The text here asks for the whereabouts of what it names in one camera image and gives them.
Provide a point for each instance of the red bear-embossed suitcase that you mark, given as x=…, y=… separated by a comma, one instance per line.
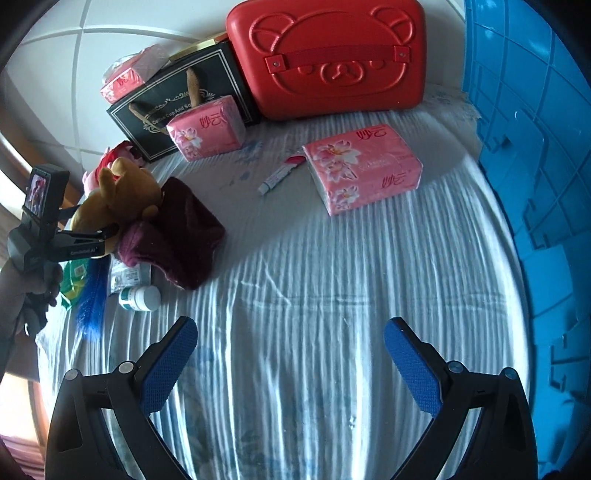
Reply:
x=332, y=60

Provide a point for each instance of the brown teddy bear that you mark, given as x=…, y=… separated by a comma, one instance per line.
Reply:
x=124, y=198

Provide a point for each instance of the maroon knit hat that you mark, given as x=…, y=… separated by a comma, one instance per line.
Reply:
x=184, y=230

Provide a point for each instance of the red white ointment tube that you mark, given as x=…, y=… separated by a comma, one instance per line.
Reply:
x=281, y=174

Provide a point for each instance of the blue striped bed sheet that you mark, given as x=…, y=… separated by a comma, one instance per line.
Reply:
x=323, y=286

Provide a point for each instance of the opened pink tissue pack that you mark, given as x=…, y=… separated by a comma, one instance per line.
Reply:
x=134, y=74

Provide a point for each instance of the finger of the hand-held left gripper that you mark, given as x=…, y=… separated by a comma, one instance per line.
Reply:
x=92, y=236

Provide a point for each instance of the white medicine bottle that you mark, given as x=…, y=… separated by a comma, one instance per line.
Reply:
x=138, y=297

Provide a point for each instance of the blue bristle brush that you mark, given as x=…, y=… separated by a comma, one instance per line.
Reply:
x=92, y=295

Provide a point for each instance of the pink plush pig red outfit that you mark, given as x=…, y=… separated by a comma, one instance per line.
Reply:
x=108, y=157

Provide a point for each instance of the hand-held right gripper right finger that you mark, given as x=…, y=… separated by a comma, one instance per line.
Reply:
x=413, y=364

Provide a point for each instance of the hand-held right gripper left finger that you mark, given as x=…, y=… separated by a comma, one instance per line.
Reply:
x=171, y=360

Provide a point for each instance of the person's left hand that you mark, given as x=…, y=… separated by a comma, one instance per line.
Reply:
x=32, y=286

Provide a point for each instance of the person's left forearm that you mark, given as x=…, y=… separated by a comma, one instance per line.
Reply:
x=14, y=350

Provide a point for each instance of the green packet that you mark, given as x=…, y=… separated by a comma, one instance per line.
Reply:
x=74, y=277

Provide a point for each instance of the blue plastic crate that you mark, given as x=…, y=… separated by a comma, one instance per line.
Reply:
x=545, y=138

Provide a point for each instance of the white wipes packet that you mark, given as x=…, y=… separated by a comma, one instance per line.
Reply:
x=127, y=276

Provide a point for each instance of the black gift bag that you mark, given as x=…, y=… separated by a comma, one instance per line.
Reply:
x=157, y=120

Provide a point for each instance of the pink tissue pack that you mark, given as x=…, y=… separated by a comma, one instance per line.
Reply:
x=207, y=129
x=364, y=170
x=134, y=74

